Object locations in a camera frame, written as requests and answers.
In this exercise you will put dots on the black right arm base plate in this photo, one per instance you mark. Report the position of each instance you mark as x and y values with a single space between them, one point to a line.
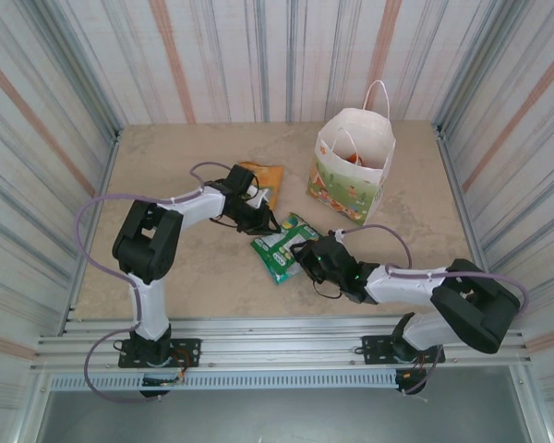
374 350

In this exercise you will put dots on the grey metal sheet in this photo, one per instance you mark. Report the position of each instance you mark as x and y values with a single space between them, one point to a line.
277 415

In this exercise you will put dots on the aluminium mounting rail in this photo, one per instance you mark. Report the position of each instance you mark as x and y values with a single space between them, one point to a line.
277 341

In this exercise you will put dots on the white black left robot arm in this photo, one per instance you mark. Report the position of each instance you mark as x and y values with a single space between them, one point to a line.
150 316

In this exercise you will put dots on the green snack bag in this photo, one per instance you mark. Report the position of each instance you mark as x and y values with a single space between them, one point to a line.
277 251

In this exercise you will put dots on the orange snack bag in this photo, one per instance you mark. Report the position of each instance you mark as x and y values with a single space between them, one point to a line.
270 175

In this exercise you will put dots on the white paper bag green print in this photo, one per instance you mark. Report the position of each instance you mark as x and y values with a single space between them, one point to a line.
346 184

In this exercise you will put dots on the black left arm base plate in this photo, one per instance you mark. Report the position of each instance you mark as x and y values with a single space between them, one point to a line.
189 350

